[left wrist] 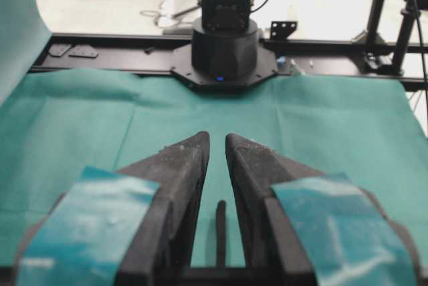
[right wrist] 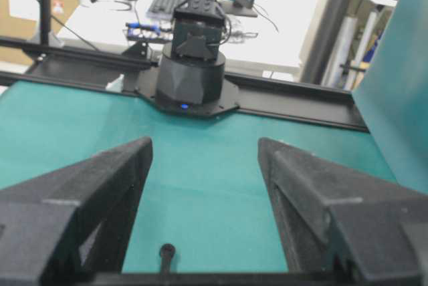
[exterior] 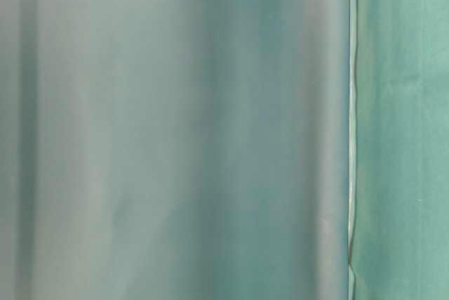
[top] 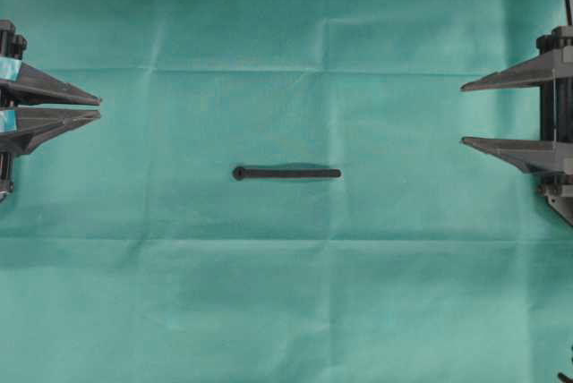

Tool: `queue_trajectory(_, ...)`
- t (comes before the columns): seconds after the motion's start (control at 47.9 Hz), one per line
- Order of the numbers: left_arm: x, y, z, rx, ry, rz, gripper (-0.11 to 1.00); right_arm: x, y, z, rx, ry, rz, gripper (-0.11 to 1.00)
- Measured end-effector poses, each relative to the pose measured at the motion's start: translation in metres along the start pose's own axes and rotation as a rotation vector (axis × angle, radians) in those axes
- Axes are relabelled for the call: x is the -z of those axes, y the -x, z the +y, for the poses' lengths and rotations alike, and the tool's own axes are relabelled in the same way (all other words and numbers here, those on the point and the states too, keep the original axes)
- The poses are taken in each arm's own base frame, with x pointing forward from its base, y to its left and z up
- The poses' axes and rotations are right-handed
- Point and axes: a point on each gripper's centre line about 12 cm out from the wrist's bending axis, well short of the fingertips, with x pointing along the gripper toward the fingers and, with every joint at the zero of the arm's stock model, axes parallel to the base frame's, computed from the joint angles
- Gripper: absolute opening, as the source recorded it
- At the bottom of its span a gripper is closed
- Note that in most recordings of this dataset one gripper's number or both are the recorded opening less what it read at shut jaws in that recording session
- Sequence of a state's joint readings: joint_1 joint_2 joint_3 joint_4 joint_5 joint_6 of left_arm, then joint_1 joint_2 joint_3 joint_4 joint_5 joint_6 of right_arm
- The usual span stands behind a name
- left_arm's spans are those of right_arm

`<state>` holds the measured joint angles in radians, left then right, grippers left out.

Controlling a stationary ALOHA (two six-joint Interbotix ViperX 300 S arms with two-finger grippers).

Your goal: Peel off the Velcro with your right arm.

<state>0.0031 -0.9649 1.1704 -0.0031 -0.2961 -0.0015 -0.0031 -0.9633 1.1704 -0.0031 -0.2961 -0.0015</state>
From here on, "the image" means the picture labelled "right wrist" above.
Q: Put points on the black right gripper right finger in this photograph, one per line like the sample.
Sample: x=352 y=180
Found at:
x=335 y=219

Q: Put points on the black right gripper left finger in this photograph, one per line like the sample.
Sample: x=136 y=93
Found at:
x=73 y=221

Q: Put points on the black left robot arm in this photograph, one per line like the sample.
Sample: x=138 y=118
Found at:
x=191 y=72

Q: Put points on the green table cloth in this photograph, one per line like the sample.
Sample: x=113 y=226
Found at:
x=204 y=193

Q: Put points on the green side curtain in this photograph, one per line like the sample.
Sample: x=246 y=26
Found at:
x=392 y=97

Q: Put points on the black keyboard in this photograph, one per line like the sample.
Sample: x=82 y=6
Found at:
x=162 y=9

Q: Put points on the black vertical pole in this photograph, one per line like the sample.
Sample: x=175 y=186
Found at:
x=46 y=36

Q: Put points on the black aluminium frame rail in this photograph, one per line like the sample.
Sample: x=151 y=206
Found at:
x=92 y=70

